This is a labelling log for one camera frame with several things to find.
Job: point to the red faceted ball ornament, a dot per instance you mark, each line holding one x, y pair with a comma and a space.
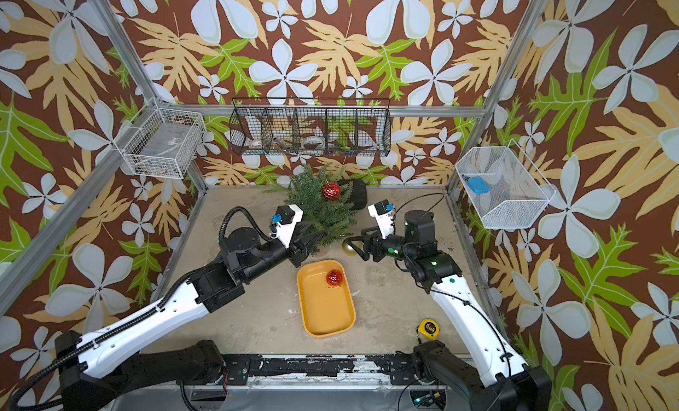
331, 191

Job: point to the blue object in basket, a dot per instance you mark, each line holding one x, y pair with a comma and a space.
478, 185

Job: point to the white tape roll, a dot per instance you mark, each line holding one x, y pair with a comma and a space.
313, 142

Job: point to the yellow plastic tray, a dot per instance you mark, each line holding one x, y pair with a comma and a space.
326, 310

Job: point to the white wire basket left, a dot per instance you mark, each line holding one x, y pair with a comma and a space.
162, 142

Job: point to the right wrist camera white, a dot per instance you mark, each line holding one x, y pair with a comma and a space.
383, 213

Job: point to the yellow tape measure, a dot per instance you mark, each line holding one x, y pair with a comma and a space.
428, 329

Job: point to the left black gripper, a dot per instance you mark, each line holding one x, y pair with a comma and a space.
300, 249

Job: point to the white mesh basket right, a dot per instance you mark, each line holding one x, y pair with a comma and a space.
519, 194

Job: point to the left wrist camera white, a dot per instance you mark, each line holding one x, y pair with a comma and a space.
284, 222

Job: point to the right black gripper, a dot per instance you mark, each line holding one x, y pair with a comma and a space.
371, 242

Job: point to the black tree pot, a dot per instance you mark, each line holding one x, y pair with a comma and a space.
359, 196

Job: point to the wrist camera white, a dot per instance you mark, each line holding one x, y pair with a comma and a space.
284, 222
383, 213

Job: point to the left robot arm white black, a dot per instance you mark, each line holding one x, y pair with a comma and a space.
96, 368

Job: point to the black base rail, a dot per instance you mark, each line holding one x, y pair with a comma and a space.
390, 369

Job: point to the small green christmas tree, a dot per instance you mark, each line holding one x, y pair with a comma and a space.
334, 218

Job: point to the black wire basket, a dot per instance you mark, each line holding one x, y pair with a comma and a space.
350, 126

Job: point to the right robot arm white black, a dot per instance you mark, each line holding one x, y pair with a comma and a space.
498, 378

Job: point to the gold ball ornament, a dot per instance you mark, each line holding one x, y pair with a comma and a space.
347, 248

